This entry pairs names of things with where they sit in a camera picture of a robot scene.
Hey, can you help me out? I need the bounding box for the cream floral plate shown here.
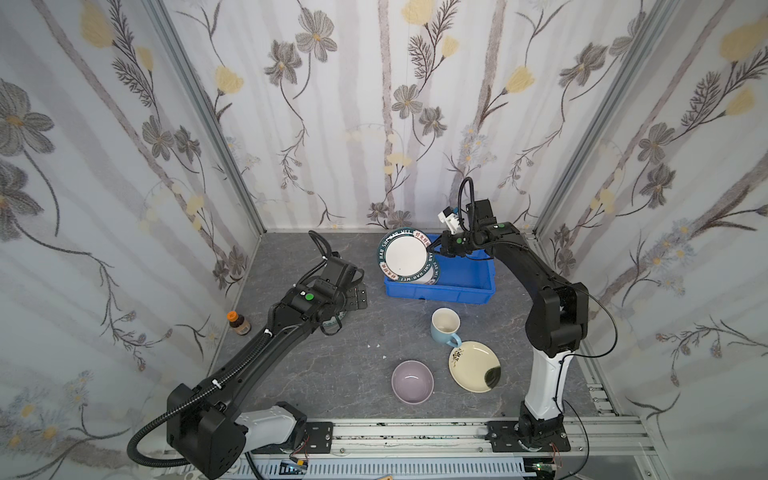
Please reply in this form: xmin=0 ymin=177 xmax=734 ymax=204
xmin=448 ymin=341 xmax=501 ymax=393

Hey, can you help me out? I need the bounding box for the purple bowl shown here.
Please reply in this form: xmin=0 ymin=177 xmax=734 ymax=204
xmin=391 ymin=360 xmax=434 ymax=405

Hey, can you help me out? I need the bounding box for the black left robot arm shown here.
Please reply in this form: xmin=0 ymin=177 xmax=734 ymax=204
xmin=166 ymin=257 xmax=367 ymax=479

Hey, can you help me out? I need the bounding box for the blue plastic bin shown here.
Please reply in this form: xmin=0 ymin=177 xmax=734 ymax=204
xmin=382 ymin=233 xmax=496 ymax=305

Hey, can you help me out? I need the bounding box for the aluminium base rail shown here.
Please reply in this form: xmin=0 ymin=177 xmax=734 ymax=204
xmin=237 ymin=416 xmax=668 ymax=479

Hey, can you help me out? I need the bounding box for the black corrugated cable conduit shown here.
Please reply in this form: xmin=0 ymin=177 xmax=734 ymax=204
xmin=125 ymin=326 xmax=277 ymax=469

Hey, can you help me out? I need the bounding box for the brown bottle orange cap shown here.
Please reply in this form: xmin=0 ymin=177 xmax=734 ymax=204
xmin=226 ymin=311 xmax=251 ymax=336

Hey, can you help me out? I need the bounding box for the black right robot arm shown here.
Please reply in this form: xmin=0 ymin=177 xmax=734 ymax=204
xmin=428 ymin=200 xmax=589 ymax=451

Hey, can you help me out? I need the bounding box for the light blue mug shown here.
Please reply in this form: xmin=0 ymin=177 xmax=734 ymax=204
xmin=431 ymin=307 xmax=462 ymax=348

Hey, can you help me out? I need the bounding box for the white plate green lettered rim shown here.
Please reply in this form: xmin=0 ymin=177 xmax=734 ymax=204
xmin=413 ymin=260 xmax=440 ymax=285

